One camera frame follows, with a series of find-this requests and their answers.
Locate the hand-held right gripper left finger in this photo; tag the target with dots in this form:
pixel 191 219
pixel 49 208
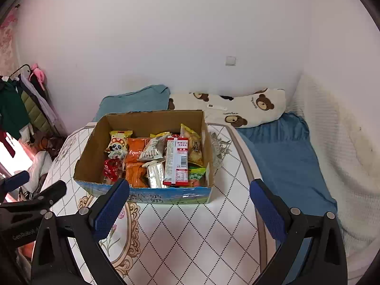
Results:
pixel 111 207

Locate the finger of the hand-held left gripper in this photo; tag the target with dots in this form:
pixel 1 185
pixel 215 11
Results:
pixel 16 180
pixel 44 196

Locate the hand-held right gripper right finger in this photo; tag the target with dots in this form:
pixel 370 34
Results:
pixel 267 210

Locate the red candy packet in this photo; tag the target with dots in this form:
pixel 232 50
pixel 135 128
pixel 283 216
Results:
pixel 111 167

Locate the orange snack packet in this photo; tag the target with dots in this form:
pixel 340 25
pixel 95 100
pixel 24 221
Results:
pixel 135 150
pixel 135 173

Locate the white pink snack packet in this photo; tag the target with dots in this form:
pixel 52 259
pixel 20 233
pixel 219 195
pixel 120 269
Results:
pixel 117 155

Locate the silver clear snack packet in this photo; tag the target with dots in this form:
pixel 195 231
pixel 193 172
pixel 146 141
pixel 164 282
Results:
pixel 156 173

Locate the cardboard box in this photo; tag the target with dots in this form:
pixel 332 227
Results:
pixel 166 196

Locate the silver striped snack packet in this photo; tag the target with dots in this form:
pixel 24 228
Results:
pixel 153 150

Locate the green fruit candy packet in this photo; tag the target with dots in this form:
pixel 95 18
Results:
pixel 196 173

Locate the red white long packet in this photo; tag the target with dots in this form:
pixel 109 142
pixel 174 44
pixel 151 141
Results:
pixel 176 160

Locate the black white striped garment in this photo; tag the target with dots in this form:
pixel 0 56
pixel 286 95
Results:
pixel 28 195

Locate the white cloth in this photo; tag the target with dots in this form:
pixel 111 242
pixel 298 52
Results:
pixel 40 163

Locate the brown bag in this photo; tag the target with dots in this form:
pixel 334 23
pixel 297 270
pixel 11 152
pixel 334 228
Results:
pixel 52 144

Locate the blue blanket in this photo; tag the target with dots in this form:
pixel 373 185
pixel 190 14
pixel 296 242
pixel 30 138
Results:
pixel 282 160

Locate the yellow panda snack packet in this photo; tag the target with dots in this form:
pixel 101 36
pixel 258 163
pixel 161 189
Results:
pixel 117 145

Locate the dark green garment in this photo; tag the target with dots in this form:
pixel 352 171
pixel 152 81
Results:
pixel 12 109

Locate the black clothes rack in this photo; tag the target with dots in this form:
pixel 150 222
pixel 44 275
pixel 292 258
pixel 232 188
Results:
pixel 55 118

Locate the olive puffer vest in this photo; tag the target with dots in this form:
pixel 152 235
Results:
pixel 34 109

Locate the floral print table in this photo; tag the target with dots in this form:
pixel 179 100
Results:
pixel 193 234

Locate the lavender garment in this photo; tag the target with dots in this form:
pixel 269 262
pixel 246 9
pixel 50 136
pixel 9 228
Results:
pixel 47 107

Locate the white knit blanket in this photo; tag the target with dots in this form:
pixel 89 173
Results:
pixel 341 154

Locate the pale clear snack packet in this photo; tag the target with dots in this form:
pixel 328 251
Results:
pixel 191 142

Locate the bear print pillow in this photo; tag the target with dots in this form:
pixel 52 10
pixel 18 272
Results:
pixel 243 109

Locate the pink hanging item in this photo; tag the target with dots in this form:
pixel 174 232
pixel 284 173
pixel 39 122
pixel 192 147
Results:
pixel 37 75

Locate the teal pillow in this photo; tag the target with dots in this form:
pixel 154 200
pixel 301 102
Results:
pixel 133 101

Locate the pink floral curtain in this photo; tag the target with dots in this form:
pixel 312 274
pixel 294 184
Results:
pixel 7 41

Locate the white wall plate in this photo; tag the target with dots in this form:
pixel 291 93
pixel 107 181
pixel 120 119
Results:
pixel 230 60

